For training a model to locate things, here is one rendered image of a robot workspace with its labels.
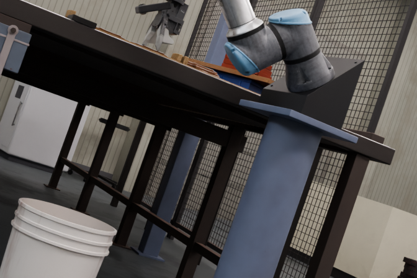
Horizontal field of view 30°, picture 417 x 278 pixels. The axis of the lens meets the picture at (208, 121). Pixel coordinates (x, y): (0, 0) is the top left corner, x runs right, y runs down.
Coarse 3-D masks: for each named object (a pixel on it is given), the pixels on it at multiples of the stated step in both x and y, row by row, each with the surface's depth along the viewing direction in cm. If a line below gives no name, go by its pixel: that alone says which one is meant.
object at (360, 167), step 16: (352, 160) 275; (368, 160) 276; (352, 176) 275; (336, 192) 278; (352, 192) 275; (336, 208) 274; (352, 208) 276; (336, 224) 274; (320, 240) 277; (336, 240) 274; (320, 256) 273; (336, 256) 275; (320, 272) 273
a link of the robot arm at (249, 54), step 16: (224, 0) 222; (240, 0) 222; (224, 16) 226; (240, 16) 223; (240, 32) 223; (256, 32) 223; (272, 32) 226; (240, 48) 224; (256, 48) 224; (272, 48) 225; (240, 64) 225; (256, 64) 226; (272, 64) 230
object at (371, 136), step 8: (184, 112) 454; (192, 112) 444; (208, 120) 421; (216, 120) 411; (224, 120) 402; (248, 128) 375; (256, 128) 367; (344, 128) 302; (368, 136) 286; (376, 136) 285; (320, 144) 313; (336, 152) 311; (344, 152) 297
